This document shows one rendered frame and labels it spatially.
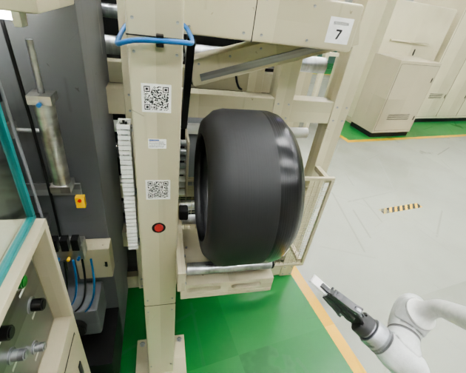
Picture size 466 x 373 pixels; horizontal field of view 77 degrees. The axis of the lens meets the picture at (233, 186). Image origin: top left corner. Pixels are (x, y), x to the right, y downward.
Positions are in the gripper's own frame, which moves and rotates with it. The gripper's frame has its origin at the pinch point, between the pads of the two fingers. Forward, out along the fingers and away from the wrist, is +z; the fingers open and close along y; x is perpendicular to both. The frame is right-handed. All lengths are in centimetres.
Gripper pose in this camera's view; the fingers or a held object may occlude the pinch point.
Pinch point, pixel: (319, 285)
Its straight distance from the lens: 108.3
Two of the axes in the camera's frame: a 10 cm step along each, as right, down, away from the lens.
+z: -7.4, -6.6, 1.5
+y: -2.1, 4.3, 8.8
